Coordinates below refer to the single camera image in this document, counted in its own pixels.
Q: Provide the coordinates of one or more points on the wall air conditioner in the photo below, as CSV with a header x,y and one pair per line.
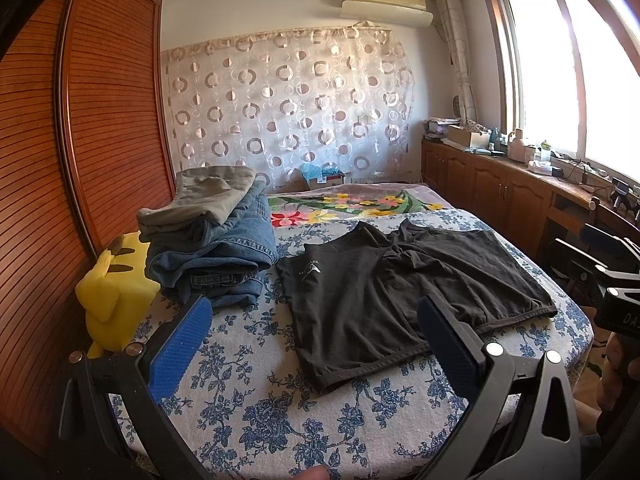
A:
x,y
411,13

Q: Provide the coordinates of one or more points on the black pants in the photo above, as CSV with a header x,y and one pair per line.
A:
x,y
353,300

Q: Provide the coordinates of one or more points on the cardboard box on sideboard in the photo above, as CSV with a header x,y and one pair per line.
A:
x,y
468,138

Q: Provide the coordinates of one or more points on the tied side curtain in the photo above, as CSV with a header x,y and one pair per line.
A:
x,y
452,18

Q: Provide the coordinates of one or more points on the folded blue jeans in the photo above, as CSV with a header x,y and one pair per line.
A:
x,y
226,263

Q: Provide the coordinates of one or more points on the cardboard box with blue bag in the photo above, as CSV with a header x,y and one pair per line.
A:
x,y
321,176

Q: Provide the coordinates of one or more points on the white bottle on sideboard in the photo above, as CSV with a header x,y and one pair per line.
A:
x,y
516,146

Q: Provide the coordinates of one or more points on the window with brown frame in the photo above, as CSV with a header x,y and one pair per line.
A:
x,y
568,83

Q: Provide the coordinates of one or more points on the wooden sideboard cabinet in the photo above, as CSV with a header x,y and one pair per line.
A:
x,y
527,209

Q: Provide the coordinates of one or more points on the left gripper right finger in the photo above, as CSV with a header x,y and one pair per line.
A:
x,y
455,345

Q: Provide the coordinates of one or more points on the folded grey-green pants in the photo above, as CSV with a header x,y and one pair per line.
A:
x,y
204,192

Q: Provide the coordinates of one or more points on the blue floral bedspread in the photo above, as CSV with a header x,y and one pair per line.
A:
x,y
246,410

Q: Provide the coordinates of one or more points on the person's right hand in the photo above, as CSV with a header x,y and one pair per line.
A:
x,y
621,361

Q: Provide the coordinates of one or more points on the colourful flower blanket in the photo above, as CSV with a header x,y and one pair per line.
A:
x,y
355,200

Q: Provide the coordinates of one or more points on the circle-pattern sheer curtain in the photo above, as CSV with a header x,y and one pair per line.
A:
x,y
336,98

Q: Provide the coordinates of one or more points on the yellow plush toy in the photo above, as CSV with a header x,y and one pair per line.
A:
x,y
116,294

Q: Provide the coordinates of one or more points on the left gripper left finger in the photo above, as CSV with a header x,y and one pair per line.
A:
x,y
172,347

